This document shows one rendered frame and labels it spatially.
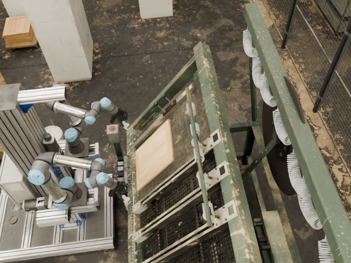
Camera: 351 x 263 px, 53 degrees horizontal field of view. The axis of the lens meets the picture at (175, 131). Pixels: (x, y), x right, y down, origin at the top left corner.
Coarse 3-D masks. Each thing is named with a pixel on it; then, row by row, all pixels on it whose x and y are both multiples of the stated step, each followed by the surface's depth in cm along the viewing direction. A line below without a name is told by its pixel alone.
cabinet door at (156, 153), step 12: (168, 120) 308; (156, 132) 319; (168, 132) 301; (144, 144) 332; (156, 144) 313; (168, 144) 295; (144, 156) 325; (156, 156) 307; (168, 156) 289; (144, 168) 318; (156, 168) 300; (144, 180) 311
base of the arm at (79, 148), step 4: (80, 140) 326; (80, 144) 324; (68, 148) 325; (72, 148) 321; (76, 148) 321; (80, 148) 325; (84, 148) 329; (72, 152) 324; (76, 152) 324; (80, 152) 326
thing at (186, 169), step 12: (216, 132) 231; (192, 144) 230; (204, 144) 235; (216, 144) 228; (204, 156) 241; (180, 168) 260; (192, 168) 252; (168, 180) 270; (180, 180) 264; (156, 192) 278; (144, 204) 289
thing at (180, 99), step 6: (192, 84) 291; (192, 90) 290; (180, 96) 299; (180, 102) 300; (174, 108) 305; (168, 114) 311; (156, 120) 322; (162, 120) 316; (150, 126) 328; (156, 126) 323; (144, 132) 335; (150, 132) 329; (138, 138) 341; (144, 138) 335; (138, 144) 342
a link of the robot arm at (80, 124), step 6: (66, 96) 299; (60, 102) 295; (66, 102) 301; (66, 114) 308; (72, 120) 313; (78, 120) 317; (84, 120) 324; (72, 126) 318; (78, 126) 318; (84, 126) 323
